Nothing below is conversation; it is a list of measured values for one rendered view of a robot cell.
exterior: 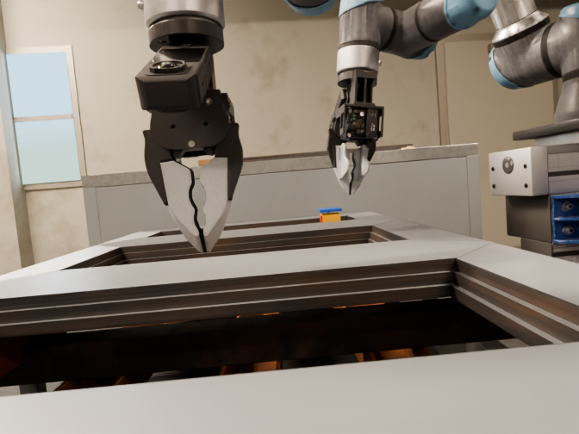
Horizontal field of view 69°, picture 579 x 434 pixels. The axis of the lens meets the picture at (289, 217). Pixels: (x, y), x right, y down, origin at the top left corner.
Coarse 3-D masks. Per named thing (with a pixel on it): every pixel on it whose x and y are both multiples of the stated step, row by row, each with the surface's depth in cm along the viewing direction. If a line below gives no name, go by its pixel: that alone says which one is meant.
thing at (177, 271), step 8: (160, 264) 64; (168, 264) 64; (176, 264) 63; (184, 264) 62; (192, 264) 62; (200, 264) 61; (144, 272) 59; (152, 272) 58; (160, 272) 58; (168, 272) 57; (176, 272) 57; (184, 272) 56; (192, 272) 56; (136, 280) 53; (144, 280) 53; (152, 280) 53; (160, 280) 52; (168, 280) 52; (176, 280) 51; (184, 280) 51
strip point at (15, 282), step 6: (24, 276) 64; (30, 276) 63; (36, 276) 63; (0, 282) 60; (6, 282) 60; (12, 282) 59; (18, 282) 59; (24, 282) 58; (0, 288) 55; (6, 288) 55
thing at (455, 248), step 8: (416, 240) 67; (424, 240) 66; (432, 240) 65; (440, 240) 65; (448, 240) 64; (456, 240) 63; (440, 248) 58; (448, 248) 57; (456, 248) 57; (464, 248) 56; (472, 248) 56; (456, 256) 52
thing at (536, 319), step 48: (240, 240) 94; (288, 240) 94; (336, 240) 94; (384, 240) 81; (144, 288) 50; (192, 288) 50; (240, 288) 50; (288, 288) 50; (336, 288) 50; (384, 288) 50; (432, 288) 49; (480, 288) 43; (528, 288) 36; (0, 336) 48; (528, 336) 34; (576, 336) 29
